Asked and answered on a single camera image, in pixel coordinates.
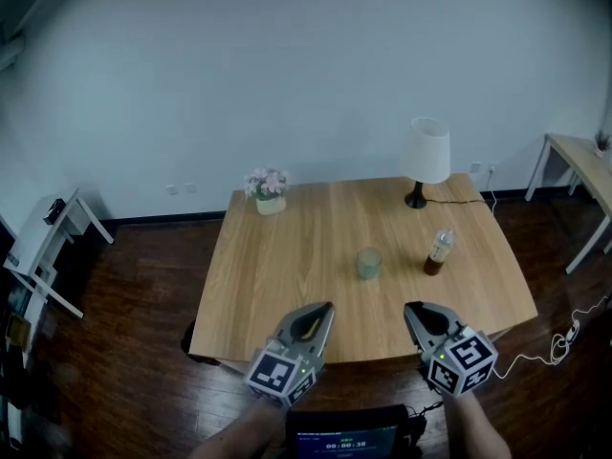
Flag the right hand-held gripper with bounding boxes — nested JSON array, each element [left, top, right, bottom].
[[403, 300, 499, 399]]

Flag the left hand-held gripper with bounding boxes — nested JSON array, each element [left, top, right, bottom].
[[243, 300, 336, 409]]

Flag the clear glass cup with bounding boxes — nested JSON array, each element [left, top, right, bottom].
[[356, 247, 383, 282]]

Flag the person's left forearm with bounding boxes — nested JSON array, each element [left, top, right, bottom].
[[187, 394, 289, 459]]

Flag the person's right forearm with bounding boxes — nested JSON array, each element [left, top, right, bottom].
[[443, 388, 514, 459]]

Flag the light wooden table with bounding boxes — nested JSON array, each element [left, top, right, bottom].
[[187, 173, 539, 365]]

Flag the plastic bottle with brown liquid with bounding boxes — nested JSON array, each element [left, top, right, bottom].
[[423, 224, 456, 277]]

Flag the black screen with timer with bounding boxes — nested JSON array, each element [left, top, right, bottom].
[[284, 404, 408, 459]]

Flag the pink flowers in white pot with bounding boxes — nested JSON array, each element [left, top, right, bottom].
[[243, 166, 291, 217]]

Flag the white shade table lamp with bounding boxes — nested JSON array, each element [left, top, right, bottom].
[[399, 116, 452, 210]]

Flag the wooden desk with white legs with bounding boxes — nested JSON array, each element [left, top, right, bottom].
[[524, 133, 612, 275]]

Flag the white side table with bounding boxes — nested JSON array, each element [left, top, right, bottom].
[[2, 186, 116, 319]]

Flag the small black box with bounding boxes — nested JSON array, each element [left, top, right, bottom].
[[42, 198, 65, 227]]

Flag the dark shelf unit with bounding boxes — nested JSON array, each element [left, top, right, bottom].
[[0, 217, 34, 453]]

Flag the black device with cable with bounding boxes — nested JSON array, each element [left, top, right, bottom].
[[405, 400, 445, 451]]

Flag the white floor cable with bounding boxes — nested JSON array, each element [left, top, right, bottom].
[[491, 290, 612, 381]]

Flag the white wall socket with plug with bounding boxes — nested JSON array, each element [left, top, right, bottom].
[[486, 161, 499, 215]]

